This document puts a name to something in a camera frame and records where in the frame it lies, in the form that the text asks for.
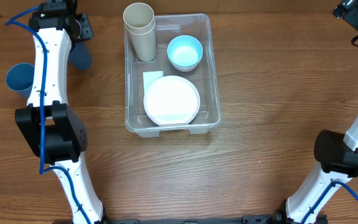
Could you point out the beige cup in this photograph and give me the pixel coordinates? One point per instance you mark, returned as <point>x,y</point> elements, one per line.
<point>139,18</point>
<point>145,45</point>

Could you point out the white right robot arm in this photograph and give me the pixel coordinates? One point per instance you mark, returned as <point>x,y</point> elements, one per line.
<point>336,157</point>

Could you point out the clear plastic storage bin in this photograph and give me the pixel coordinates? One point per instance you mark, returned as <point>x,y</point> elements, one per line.
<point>204,76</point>

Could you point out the beige cup front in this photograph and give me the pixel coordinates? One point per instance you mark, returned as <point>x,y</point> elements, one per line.
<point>145,45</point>

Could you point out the dark blue cup front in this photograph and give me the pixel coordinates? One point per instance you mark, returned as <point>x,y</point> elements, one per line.
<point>20,79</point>

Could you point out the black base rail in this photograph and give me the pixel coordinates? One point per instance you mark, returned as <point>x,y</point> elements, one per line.
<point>246,219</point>

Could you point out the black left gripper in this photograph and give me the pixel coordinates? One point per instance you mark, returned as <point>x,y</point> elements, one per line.
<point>88,32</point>

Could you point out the pink plate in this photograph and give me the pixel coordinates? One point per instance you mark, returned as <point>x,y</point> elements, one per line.
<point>172,100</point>

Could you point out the dark blue cup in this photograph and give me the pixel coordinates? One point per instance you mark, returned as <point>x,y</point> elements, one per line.
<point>80,56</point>
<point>20,79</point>

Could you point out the light blue bowl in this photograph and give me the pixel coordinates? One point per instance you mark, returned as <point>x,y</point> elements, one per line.
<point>185,50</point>

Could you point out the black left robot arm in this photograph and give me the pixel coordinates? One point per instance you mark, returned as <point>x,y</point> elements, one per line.
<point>52,130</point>

